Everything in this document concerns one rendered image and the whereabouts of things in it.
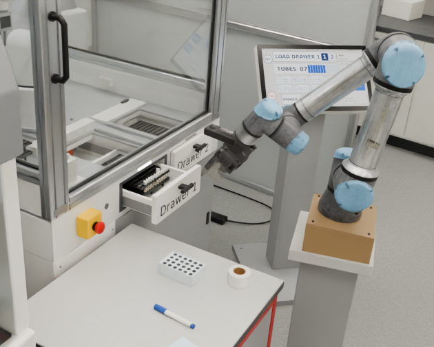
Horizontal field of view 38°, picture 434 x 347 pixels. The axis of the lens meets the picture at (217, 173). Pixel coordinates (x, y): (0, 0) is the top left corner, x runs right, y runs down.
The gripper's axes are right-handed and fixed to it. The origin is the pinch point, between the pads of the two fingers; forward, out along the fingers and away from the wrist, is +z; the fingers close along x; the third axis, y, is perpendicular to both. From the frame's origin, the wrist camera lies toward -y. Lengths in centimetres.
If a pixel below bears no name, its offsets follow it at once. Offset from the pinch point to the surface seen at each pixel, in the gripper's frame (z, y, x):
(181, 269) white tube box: 12.0, 18.5, -27.2
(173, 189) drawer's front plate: 12.4, -3.0, -4.2
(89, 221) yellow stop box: 18.2, -11.4, -35.7
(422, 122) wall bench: 47, 62, 291
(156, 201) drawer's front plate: 12.3, -3.2, -14.4
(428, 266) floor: 47, 110, 147
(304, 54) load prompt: -11, -13, 96
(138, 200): 19.6, -8.0, -12.5
